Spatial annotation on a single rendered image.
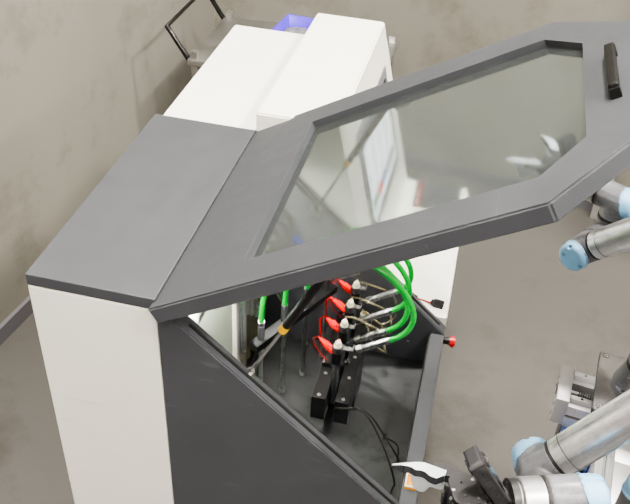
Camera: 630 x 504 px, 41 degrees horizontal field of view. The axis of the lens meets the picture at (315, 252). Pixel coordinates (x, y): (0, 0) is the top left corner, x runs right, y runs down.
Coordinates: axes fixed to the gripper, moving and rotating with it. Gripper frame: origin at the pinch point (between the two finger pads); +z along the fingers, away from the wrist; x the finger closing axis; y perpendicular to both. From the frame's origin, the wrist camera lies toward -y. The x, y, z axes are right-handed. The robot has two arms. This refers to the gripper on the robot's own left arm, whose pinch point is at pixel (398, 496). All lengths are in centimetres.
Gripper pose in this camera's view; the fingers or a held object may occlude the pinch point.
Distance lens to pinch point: 142.7
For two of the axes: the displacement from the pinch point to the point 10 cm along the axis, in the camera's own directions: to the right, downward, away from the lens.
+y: -0.3, 8.6, 5.0
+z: -9.9, 0.2, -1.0
